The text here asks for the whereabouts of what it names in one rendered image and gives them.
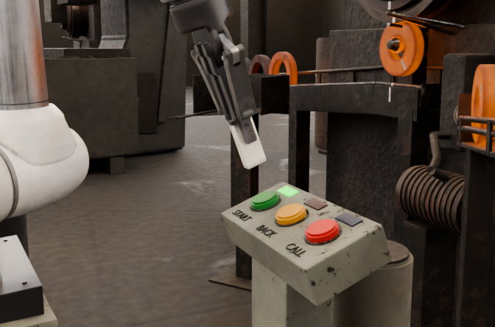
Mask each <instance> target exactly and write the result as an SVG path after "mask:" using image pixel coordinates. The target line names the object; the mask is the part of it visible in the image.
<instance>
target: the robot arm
mask: <svg viewBox="0 0 495 327"><path fill-rule="evenodd" d="M160 1H161V2H162V3H167V2H172V6H171V7H170V8H171V9H170V12H171V15H172V18H173V21H174V23H175V26H176V29H177V31H178V32H179V33H180V34H186V33H190V32H191V33H192V36H193V40H194V44H195V45H194V50H192V51H191V56H192V57H193V59H194V61H195V63H196V64H197V66H198V68H199V70H200V73H201V74H202V76H203V79H204V81H205V83H206V86H207V88H208V90H209V92H210V95H211V97H212V99H213V101H214V104H215V105H216V107H217V110H218V113H219V114H220V115H221V116H223V115H224V116H225V119H226V120H227V121H228V124H229V127H230V129H231V132H232V135H233V137H234V141H235V143H236V147H237V149H238V151H239V155H240V158H241V159H242V163H243V166H244V168H246V169H251V168H253V167H255V166H257V165H259V164H261V163H263V162H265V161H266V157H265V154H264V150H263V148H262V146H261V142H260V140H259V136H258V133H257V131H256V127H255V125H254V123H253V119H252V115H253V114H255V113H257V110H256V104H255V101H254V98H253V92H252V88H251V85H250V79H249V76H248V70H247V66H246V62H245V48H244V46H243V45H242V44H239V45H237V46H234V42H233V40H232V37H231V35H230V33H229V31H228V29H227V27H226V25H225V24H224V22H225V19H228V18H230V17H231V16H232V15H233V10H232V7H231V3H230V1H229V0H160ZM88 168H89V157H88V150H87V147H86V145H85V143H84V141H83V140H82V139H81V138H80V136H79V135H78V134H77V133H76V132H75V131H74V130H72V129H71V128H69V126H68V125H67V123H66V120H65V117H64V114H63V113H62V112H61V111H60V110H59V109H58V108H57V107H56V106H55V105H54V104H52V103H49V98H48V90H47V82H46V68H45V60H44V53H43V39H42V32H41V17H40V10H39V2H38V0H0V222H1V221H2V220H3V219H7V218H11V217H17V216H21V215H23V214H28V213H30V212H33V211H37V210H38V209H41V208H44V207H47V206H48V205H51V204H53V203H56V202H57V201H59V200H61V199H63V198H64V197H66V196H67V195H69V194H70V193H72V192H73V191H74V190H75V189H76V188H77V187H78V186H79V185H80V184H81V183H82V182H83V180H84V179H85V177H86V175H87V173H88Z"/></svg>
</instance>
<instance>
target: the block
mask: <svg viewBox="0 0 495 327"><path fill-rule="evenodd" d="M480 64H494V56H493V55H492V54H482V53H451V54H446V55H444V58H443V77H442V91H441V104H440V131H449V132H450V139H439V145H440V148H442V149H445V150H451V151H455V152H466V148H464V147H459V146H457V123H456V122H455V120H454V110H455V108H456V107H457V106H458V94H472V88H473V82H474V75H475V71H476V69H477V67H478V65H480Z"/></svg>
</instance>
